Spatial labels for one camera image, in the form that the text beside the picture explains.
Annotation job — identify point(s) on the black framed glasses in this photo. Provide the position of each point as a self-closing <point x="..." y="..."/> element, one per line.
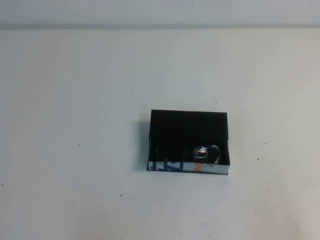
<point x="203" y="152"/>

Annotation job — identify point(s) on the black open glasses case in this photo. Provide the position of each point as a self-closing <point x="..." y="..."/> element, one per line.
<point x="175" y="127"/>

